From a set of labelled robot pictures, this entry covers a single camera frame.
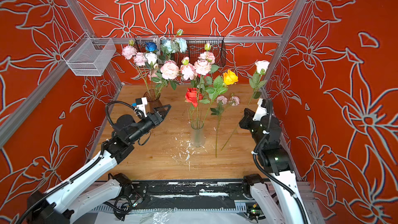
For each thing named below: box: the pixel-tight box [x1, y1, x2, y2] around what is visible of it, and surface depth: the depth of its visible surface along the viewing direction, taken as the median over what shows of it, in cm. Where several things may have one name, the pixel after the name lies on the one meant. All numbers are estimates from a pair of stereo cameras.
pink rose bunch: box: [151, 56, 195, 97], surface depth 63 cm
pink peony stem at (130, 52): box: [121, 39, 153, 97], surface depth 78 cm
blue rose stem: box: [145, 42, 160, 54], surface depth 75 cm
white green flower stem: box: [158, 28, 188, 61], surface depth 76 cm
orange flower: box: [202, 69, 239, 128], surface depth 63 cm
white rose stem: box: [220, 60, 271, 151], surface depth 63 cm
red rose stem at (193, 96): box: [185, 87, 204, 130], surface depth 69 cm
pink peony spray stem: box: [192, 42, 220, 128], surface depth 65 cm
